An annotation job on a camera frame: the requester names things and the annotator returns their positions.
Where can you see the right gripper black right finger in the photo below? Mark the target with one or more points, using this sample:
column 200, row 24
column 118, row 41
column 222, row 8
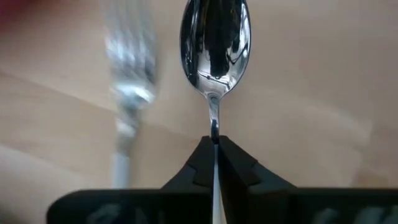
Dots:
column 239, row 171

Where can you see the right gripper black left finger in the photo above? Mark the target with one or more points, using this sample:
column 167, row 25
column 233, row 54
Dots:
column 199, row 168

